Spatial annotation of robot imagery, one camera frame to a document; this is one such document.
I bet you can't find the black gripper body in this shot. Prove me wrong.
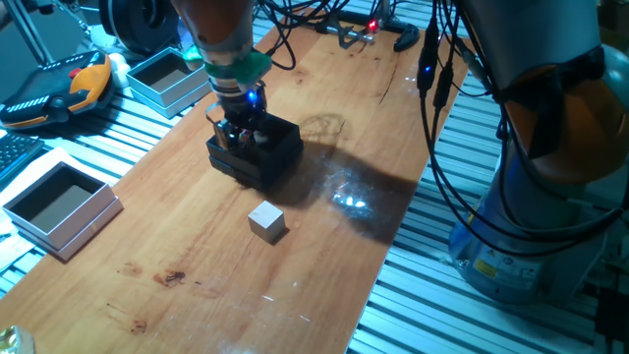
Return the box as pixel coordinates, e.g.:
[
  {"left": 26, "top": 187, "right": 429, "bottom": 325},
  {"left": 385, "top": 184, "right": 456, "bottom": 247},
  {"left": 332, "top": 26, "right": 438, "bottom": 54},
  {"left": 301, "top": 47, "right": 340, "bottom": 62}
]
[{"left": 211, "top": 81, "right": 269, "bottom": 130}]

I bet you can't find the plain wooden block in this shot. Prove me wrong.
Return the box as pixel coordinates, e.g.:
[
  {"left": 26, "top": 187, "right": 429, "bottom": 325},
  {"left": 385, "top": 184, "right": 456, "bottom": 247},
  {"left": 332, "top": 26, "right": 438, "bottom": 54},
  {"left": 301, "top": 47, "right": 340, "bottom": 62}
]
[{"left": 247, "top": 200, "right": 287, "bottom": 244}]

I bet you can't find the black gift box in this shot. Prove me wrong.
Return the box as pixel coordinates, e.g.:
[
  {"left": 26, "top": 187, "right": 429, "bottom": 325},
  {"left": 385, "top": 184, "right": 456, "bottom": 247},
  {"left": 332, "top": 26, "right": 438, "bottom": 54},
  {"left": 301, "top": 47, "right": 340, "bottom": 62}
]
[{"left": 204, "top": 111, "right": 305, "bottom": 192}]

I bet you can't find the open grey gift box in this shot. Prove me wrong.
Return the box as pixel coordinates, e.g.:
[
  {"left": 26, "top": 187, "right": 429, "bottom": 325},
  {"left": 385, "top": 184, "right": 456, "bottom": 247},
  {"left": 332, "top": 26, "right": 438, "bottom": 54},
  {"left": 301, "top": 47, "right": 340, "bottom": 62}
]
[{"left": 126, "top": 46, "right": 212, "bottom": 120}]

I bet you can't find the open pink gift box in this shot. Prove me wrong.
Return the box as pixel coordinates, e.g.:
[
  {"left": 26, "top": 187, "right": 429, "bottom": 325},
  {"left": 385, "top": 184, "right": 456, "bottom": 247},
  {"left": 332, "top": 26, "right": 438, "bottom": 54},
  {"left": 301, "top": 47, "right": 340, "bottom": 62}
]
[{"left": 1, "top": 160, "right": 125, "bottom": 262}]

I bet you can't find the glossy wooden board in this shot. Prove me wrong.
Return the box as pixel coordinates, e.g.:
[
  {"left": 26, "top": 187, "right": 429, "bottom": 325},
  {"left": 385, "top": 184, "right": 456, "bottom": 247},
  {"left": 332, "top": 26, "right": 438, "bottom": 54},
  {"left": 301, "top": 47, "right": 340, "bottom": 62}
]
[{"left": 0, "top": 7, "right": 473, "bottom": 354}]

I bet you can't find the white plastic object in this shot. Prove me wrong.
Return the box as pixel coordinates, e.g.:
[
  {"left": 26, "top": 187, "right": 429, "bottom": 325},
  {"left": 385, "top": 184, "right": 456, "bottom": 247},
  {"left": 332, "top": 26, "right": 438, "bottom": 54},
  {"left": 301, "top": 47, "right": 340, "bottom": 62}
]
[{"left": 107, "top": 51, "right": 132, "bottom": 89}]

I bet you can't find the black filament spool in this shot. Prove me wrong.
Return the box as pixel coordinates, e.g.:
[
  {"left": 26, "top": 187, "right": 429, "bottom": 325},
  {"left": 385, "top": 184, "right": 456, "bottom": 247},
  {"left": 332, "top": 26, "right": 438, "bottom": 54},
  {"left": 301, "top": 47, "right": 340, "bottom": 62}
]
[{"left": 97, "top": 0, "right": 181, "bottom": 56}]

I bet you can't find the orange and black teach pendant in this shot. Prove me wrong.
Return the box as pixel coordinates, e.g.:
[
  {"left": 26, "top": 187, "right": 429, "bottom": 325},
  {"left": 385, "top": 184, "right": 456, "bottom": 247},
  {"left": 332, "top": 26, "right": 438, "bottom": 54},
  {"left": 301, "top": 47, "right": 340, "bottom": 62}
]
[{"left": 0, "top": 49, "right": 115, "bottom": 132}]

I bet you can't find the black computer keyboard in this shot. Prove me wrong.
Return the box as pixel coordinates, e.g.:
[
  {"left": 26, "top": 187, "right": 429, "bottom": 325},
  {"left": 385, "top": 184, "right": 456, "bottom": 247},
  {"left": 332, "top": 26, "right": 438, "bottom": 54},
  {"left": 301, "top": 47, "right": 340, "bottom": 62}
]
[{"left": 0, "top": 132, "right": 45, "bottom": 186}]

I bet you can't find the green gripper mount flange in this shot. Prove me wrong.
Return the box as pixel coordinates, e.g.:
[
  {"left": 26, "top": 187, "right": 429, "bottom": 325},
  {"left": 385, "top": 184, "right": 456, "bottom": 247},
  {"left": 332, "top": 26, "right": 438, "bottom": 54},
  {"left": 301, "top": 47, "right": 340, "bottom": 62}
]
[{"left": 182, "top": 46, "right": 273, "bottom": 85}]

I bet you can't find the silver T-handle hex key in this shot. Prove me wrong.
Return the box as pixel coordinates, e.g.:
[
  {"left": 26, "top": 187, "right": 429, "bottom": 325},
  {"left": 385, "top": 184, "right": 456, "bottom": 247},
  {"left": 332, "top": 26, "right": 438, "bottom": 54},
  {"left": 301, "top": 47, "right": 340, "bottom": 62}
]
[{"left": 314, "top": 22, "right": 377, "bottom": 48}]

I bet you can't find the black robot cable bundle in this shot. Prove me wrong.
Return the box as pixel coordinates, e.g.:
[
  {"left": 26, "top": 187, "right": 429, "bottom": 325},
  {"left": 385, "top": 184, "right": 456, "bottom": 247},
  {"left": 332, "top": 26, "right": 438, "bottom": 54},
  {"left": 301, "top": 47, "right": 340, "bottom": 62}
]
[{"left": 255, "top": 0, "right": 625, "bottom": 262}]

